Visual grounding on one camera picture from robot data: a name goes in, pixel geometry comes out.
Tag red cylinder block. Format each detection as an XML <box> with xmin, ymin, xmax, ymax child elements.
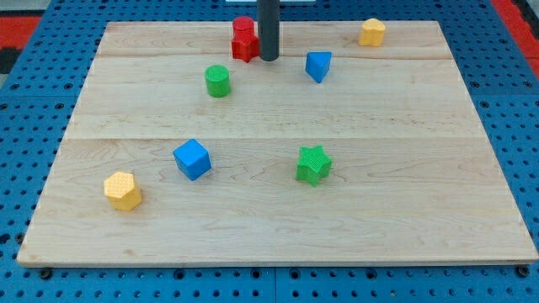
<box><xmin>232</xmin><ymin>16</ymin><xmax>254</xmax><ymax>41</ymax></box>

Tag green star block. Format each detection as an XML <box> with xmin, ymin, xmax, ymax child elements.
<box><xmin>296</xmin><ymin>146</ymin><xmax>333</xmax><ymax>187</ymax></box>

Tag light wooden board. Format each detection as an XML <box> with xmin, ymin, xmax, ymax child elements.
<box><xmin>18</xmin><ymin>21</ymin><xmax>538</xmax><ymax>268</ymax></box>

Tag blue cube block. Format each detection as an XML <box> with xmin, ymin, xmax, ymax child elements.
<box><xmin>173</xmin><ymin>139</ymin><xmax>211</xmax><ymax>181</ymax></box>

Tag green cylinder block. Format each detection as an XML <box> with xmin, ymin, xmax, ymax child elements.
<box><xmin>205</xmin><ymin>65</ymin><xmax>231</xmax><ymax>98</ymax></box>

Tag blue triangle block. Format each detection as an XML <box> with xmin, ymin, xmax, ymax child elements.
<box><xmin>305</xmin><ymin>51</ymin><xmax>332</xmax><ymax>83</ymax></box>

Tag red star block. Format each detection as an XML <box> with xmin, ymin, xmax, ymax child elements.
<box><xmin>231</xmin><ymin>36</ymin><xmax>260</xmax><ymax>63</ymax></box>

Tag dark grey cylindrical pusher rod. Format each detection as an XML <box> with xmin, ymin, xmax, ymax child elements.
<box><xmin>257</xmin><ymin>0</ymin><xmax>280</xmax><ymax>61</ymax></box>

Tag yellow hexagon block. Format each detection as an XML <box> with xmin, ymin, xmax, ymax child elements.
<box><xmin>104</xmin><ymin>172</ymin><xmax>142</xmax><ymax>211</ymax></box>

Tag yellow heart block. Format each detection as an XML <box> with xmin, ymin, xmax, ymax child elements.
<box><xmin>358</xmin><ymin>19</ymin><xmax>387</xmax><ymax>47</ymax></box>

